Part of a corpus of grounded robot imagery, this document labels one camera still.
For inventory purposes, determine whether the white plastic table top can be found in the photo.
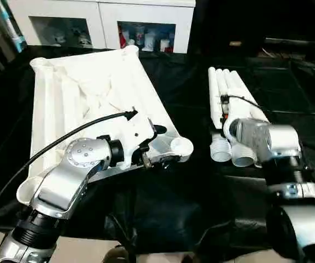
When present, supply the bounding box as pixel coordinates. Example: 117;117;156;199
16;45;194;207

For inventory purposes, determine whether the black work mat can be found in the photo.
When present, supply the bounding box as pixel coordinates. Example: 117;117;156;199
0;47;315;258

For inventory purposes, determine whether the small white cup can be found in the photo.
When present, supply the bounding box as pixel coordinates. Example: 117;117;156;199
158;37;170;53

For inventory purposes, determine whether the pale blue bottle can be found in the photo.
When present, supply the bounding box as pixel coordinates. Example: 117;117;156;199
143;28;158;51

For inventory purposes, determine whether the red bottle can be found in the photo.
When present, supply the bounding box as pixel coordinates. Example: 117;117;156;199
119;26;128;50

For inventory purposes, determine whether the black low cabinet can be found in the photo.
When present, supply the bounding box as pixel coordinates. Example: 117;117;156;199
193;0;315;61

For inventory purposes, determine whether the grey left robot leg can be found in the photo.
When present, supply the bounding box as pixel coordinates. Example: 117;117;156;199
104;245;132;263

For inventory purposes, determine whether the small white figurine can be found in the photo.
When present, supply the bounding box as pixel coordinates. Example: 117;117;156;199
72;30;93;47
50;33;66;46

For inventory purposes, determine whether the white display cabinet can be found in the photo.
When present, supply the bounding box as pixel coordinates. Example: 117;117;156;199
7;0;196;54

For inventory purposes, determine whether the teal white pole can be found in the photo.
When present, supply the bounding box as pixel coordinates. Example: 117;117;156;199
0;0;27;54

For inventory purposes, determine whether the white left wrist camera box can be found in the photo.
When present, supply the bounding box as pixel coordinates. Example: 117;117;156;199
112;116;159;168

